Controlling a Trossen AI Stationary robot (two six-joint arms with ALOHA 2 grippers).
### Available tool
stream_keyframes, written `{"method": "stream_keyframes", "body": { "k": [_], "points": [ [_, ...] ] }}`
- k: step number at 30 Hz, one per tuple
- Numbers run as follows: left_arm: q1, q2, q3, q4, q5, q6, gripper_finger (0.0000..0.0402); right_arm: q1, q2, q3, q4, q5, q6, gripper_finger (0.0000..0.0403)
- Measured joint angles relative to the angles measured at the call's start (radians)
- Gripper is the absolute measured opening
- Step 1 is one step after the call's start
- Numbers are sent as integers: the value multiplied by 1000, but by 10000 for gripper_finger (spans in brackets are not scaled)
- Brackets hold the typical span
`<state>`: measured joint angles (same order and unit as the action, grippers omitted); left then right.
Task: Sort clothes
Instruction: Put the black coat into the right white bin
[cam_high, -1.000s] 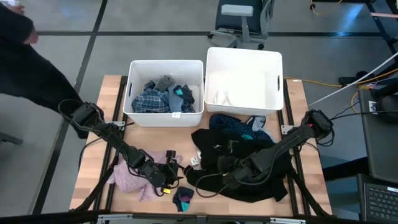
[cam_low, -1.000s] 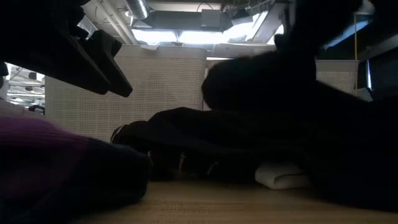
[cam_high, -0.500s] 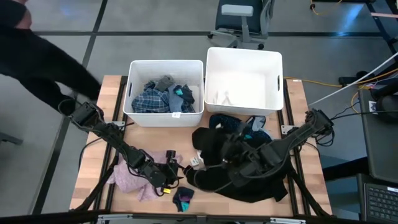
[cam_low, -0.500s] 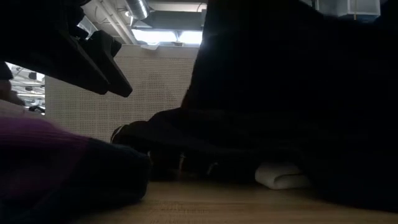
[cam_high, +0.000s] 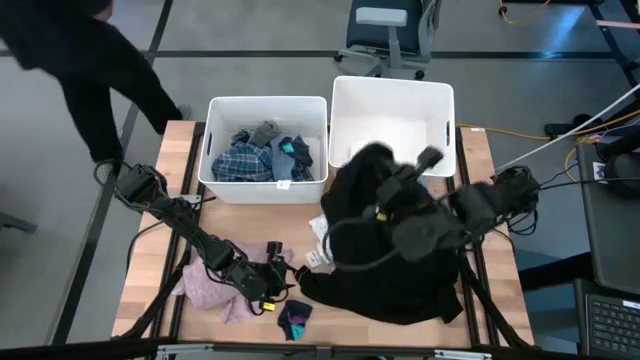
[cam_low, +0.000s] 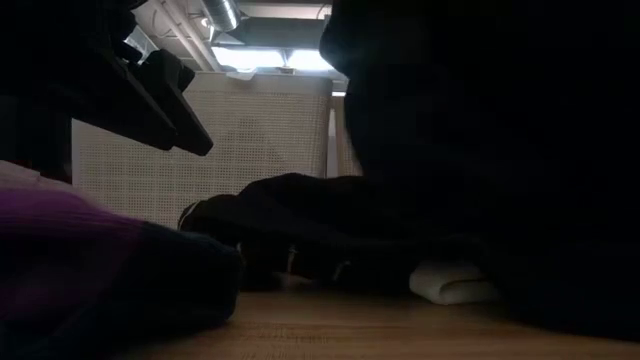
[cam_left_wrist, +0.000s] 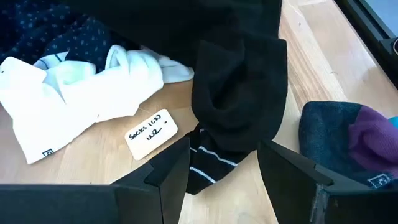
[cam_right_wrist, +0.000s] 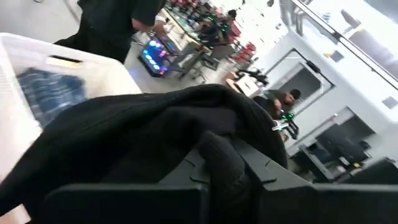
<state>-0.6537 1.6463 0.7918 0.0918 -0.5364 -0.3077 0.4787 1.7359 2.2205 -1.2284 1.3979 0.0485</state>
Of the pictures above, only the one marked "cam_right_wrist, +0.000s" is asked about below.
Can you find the computer with coloured lights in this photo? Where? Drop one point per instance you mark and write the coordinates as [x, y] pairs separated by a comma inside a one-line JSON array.
[[154, 59]]

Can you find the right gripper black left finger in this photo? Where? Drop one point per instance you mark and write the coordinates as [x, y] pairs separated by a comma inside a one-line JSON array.
[[124, 205]]

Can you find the long workbench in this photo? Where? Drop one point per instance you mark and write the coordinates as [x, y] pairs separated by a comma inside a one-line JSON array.
[[183, 28]]

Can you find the black sweater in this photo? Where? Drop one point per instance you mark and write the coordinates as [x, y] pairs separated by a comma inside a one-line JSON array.
[[140, 124]]

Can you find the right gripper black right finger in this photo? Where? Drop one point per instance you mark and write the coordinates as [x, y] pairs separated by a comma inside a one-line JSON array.
[[311, 205]]

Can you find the red chairs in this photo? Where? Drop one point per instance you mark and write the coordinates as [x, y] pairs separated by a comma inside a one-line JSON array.
[[245, 51]]

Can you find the robot gripper with green lights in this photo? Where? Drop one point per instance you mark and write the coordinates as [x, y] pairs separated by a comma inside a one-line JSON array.
[[290, 127]]

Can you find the white perforated plastic basket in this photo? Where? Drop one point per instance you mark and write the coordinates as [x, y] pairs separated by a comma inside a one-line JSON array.
[[102, 77]]

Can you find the person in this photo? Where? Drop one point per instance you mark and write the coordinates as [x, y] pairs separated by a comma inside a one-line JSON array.
[[267, 107], [284, 97], [222, 26], [109, 25]]

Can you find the blue plaid shirt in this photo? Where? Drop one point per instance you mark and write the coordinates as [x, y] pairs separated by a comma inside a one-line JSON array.
[[49, 93]]

